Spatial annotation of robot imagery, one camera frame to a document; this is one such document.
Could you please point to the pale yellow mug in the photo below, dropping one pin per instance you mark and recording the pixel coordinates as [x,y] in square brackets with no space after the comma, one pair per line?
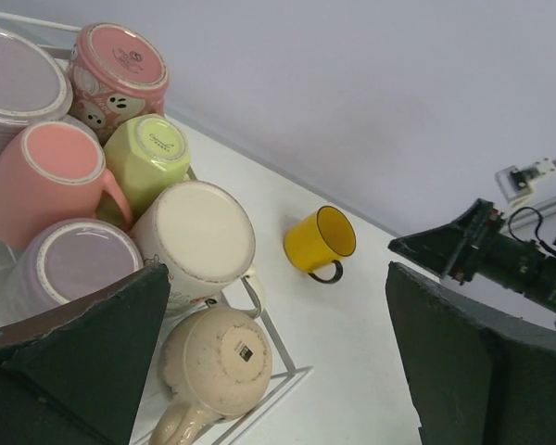
[147,154]

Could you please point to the clear acrylic dish rack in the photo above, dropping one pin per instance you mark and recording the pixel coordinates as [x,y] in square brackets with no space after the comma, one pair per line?
[132,310]

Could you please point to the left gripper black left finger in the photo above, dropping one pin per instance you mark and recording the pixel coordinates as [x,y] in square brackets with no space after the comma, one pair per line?
[76,374]

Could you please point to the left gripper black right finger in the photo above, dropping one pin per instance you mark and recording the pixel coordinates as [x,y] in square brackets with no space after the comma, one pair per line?
[476,375]

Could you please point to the green-inside patterned mug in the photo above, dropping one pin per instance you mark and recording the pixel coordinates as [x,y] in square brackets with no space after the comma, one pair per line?
[207,241]

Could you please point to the mauve purple mug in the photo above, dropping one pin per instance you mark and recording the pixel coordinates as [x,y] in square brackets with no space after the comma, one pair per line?
[65,262]

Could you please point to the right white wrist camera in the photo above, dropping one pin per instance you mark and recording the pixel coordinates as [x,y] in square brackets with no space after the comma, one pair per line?
[517,185]

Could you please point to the yellow glass cup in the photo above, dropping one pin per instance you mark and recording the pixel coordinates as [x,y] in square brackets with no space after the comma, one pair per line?
[323,238]

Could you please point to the pink mug white inside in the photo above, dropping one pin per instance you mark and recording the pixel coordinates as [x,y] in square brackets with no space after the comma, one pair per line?
[53,171]

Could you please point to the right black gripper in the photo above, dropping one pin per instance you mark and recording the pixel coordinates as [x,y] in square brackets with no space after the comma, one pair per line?
[472,244]

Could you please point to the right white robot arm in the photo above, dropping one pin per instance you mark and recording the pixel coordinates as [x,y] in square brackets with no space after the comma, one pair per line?
[548,299]

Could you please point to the pink patterned mug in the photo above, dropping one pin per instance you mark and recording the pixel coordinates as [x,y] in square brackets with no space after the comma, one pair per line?
[116,75]

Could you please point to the beige stoneware mug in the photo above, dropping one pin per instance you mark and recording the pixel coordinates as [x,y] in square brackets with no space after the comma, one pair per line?
[217,363]

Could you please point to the lavender mug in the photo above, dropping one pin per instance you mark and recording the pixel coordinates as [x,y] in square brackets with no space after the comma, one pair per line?
[33,87]

